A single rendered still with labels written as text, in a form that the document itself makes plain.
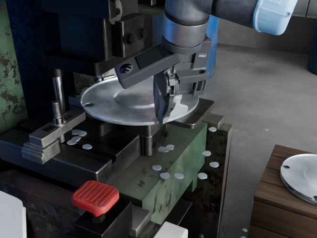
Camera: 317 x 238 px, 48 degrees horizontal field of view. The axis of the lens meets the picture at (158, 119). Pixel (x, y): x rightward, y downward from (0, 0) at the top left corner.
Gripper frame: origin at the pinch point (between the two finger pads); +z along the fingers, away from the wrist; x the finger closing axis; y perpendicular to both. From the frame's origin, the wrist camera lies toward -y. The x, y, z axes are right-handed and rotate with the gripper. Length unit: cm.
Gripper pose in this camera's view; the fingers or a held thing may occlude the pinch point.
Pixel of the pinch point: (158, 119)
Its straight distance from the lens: 74.6
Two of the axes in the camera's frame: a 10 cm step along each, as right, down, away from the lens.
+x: -3.2, -7.0, 6.4
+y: 9.4, -1.6, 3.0
